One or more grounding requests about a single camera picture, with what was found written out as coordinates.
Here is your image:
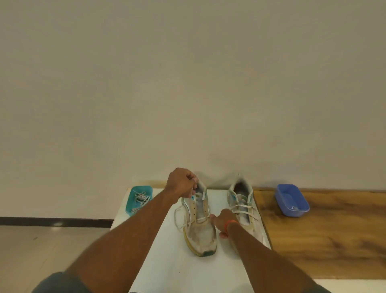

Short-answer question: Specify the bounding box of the blue plastic container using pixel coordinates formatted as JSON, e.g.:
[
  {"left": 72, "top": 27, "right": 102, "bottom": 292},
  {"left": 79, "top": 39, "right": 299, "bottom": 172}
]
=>
[{"left": 274, "top": 184, "right": 310, "bottom": 218}]

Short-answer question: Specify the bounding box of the person's right hand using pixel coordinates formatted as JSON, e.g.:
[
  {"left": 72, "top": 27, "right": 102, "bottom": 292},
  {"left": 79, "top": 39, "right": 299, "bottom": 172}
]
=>
[{"left": 210, "top": 208, "right": 239, "bottom": 239}]

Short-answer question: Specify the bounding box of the worn white sneaker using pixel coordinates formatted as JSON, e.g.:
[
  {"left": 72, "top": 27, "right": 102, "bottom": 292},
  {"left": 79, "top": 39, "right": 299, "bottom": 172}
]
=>
[
  {"left": 181, "top": 178, "right": 218, "bottom": 257},
  {"left": 226, "top": 174, "right": 272, "bottom": 251}
]

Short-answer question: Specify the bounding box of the person's left hand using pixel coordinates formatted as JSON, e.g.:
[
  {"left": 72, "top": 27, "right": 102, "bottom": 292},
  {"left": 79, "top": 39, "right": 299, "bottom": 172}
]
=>
[{"left": 164, "top": 167, "right": 199, "bottom": 206}]

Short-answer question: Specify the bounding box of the person's left forearm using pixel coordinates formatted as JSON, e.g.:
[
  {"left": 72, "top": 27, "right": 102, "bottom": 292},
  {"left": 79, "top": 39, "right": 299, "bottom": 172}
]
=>
[{"left": 66, "top": 190, "right": 181, "bottom": 293}]

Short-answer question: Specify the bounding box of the person's right forearm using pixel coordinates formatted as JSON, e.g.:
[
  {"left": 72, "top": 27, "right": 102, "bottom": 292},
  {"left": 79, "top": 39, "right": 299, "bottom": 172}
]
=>
[{"left": 226, "top": 223, "right": 320, "bottom": 293}]

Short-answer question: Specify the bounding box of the teal plastic container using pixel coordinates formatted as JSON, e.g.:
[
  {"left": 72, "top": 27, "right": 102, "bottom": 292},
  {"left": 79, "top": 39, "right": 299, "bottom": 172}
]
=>
[{"left": 125, "top": 186, "right": 153, "bottom": 217}]

